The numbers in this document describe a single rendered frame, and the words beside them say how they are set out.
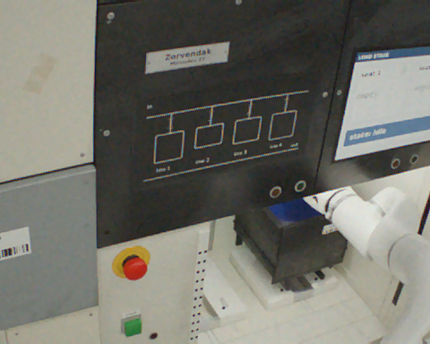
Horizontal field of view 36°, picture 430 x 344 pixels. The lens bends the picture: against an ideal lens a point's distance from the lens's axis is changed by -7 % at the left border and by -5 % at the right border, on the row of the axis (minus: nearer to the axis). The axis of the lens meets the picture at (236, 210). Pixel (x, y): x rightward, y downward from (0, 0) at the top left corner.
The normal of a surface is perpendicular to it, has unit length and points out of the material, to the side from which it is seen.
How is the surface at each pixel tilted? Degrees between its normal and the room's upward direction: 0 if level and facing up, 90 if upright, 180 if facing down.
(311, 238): 88
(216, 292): 0
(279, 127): 90
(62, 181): 90
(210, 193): 90
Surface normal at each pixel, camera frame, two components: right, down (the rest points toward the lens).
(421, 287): -0.80, -0.24
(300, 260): 0.47, 0.56
